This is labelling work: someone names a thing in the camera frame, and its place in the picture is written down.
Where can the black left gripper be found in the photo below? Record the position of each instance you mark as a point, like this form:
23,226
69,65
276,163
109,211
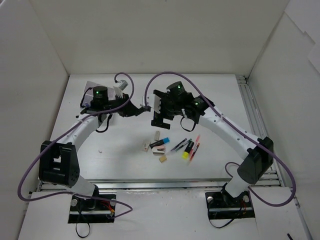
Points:
126,105

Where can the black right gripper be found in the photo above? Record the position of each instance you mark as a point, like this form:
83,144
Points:
162,109

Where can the purple cap pen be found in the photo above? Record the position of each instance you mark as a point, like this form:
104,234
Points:
178,145

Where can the teal cap pen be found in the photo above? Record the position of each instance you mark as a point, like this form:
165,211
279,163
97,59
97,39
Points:
183,144

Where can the yellow cap black highlighter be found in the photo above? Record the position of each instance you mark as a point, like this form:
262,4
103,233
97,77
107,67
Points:
187,150

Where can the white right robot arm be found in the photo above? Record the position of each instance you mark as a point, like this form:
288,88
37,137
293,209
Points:
256,153

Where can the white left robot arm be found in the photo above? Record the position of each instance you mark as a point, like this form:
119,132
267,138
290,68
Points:
59,163

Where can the beige long eraser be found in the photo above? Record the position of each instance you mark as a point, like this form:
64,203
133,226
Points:
157,135

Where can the white eraser red label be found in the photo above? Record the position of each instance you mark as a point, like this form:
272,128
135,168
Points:
146,145

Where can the pink black eraser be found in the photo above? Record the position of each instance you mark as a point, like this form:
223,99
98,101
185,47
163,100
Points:
158,151

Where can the white compartment organizer box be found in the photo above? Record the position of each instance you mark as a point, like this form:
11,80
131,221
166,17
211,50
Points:
87,96

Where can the pink pen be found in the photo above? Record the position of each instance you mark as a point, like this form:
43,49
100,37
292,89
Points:
196,141

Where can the small tan eraser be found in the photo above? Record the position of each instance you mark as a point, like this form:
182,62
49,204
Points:
162,159

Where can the red orange pen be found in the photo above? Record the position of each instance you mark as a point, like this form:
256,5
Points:
193,153

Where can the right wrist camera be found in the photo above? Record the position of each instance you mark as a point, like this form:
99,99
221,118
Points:
152,101

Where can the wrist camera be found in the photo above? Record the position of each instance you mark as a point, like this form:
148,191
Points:
119,87
152,101

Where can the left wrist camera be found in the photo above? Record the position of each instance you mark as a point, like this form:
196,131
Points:
119,87

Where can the aluminium rail front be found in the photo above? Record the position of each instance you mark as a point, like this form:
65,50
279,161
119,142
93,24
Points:
144,185

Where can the aluminium rail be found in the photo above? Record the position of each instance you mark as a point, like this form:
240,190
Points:
144,185
257,125

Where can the aluminium rail right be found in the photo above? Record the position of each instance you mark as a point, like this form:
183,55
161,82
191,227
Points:
257,125

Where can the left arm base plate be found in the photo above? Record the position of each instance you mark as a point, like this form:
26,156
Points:
83,211

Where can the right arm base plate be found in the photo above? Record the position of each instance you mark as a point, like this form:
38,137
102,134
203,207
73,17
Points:
218,209

